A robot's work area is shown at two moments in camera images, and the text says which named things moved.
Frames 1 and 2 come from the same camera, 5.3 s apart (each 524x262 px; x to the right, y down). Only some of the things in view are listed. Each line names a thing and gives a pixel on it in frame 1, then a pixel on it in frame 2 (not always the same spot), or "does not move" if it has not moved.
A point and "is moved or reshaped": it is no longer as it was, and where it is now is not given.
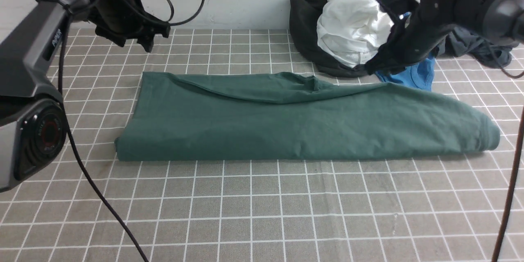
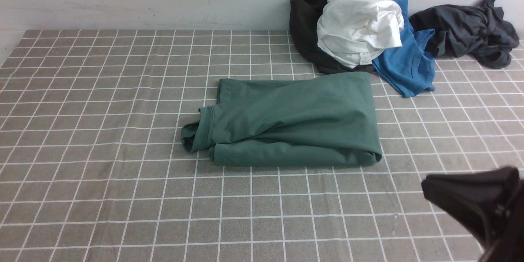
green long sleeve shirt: x=190 y=116 is moved or reshaped
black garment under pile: x=306 y=4 does not move
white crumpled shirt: x=353 y=25 does not move
